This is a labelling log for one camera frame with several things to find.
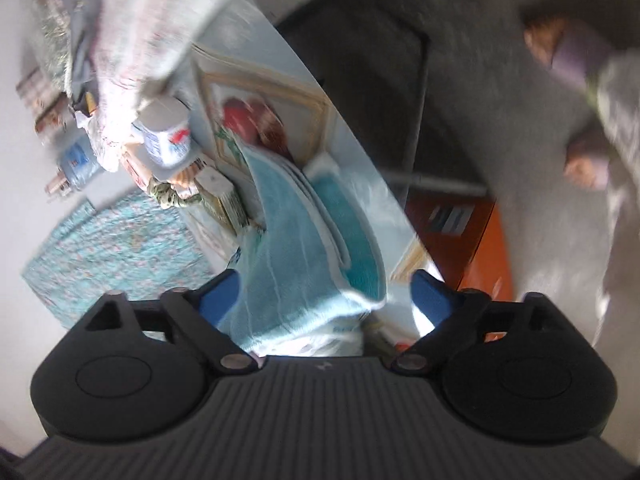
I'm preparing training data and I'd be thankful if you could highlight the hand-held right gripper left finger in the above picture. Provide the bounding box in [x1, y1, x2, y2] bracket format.
[82, 269, 263, 375]

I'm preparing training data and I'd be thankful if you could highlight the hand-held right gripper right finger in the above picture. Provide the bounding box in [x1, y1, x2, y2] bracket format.
[390, 269, 556, 375]

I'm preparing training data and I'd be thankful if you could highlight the white water dispenser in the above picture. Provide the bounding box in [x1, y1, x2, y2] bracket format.
[132, 97, 196, 168]

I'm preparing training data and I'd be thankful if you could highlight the blue water bottle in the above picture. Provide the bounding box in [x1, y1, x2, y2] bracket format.
[55, 135, 108, 193]

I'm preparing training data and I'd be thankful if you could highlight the person's foot purple slipper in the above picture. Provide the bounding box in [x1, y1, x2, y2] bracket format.
[524, 17, 616, 91]
[564, 127, 626, 191]

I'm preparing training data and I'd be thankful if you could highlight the teal floral blanket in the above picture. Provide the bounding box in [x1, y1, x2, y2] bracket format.
[22, 192, 216, 328]

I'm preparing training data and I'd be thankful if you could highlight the orange box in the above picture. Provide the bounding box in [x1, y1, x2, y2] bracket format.
[405, 195, 516, 301]

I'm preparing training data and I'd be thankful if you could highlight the teal towel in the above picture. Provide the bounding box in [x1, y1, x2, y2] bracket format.
[220, 137, 388, 356]

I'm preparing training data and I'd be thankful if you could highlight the pink white speckled cloth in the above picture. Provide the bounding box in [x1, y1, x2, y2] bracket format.
[90, 0, 251, 161]

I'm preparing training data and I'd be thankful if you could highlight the floral rolled mat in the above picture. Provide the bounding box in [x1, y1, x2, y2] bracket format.
[27, 0, 101, 96]

